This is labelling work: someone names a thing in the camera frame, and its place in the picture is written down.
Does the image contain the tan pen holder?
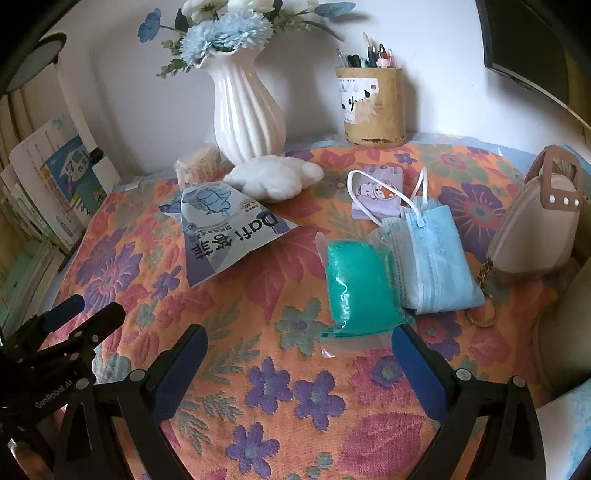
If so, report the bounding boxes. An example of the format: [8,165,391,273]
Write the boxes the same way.
[335,66,407,147]

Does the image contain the beige zip purse with keyring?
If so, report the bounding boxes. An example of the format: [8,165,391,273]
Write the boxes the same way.
[464,144,583,329]

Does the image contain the green clay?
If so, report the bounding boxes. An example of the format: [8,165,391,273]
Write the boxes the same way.
[318,228,417,359]

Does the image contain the black framed panel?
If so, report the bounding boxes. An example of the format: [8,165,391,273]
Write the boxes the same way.
[475,0,591,136]

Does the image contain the white cloud plush toy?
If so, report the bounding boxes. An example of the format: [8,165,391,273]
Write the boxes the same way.
[223,156,325,204]

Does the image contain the artificial flower bouquet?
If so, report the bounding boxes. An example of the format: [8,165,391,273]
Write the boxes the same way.
[137,0,370,79]

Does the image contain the row of books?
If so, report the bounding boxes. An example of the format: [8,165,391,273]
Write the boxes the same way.
[0,88,116,315]

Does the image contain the purple cartoon tissue packet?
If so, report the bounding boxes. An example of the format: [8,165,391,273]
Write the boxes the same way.
[351,164,405,220]

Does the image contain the bunch of pens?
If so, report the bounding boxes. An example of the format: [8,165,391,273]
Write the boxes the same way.
[335,32,397,70]

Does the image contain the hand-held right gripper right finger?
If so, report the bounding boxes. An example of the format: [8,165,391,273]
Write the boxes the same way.
[390,323,548,480]

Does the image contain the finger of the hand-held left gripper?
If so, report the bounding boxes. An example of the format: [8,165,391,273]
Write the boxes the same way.
[37,295,87,334]
[14,302,125,370]

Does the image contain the white round container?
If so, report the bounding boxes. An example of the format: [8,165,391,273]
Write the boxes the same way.
[531,263,591,403]

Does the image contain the light blue patterned cloth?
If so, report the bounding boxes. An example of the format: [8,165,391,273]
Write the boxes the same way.
[538,392,591,480]

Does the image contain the small clear tissue pack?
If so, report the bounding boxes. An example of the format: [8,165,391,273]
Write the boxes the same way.
[175,144,223,188]

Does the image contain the round black-rimmed mirror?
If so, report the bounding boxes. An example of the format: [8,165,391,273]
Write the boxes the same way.
[7,33,68,96]

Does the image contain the blue and white printed packet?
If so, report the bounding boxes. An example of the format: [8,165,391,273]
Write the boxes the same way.
[159,181,304,288]

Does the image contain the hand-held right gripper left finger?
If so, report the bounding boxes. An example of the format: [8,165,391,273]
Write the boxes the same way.
[54,323,209,480]

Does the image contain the blue face mask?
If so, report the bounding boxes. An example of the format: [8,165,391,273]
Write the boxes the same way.
[347,167,486,316]

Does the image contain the orange floral cloth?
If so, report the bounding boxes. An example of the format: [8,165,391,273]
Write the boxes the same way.
[51,142,578,480]

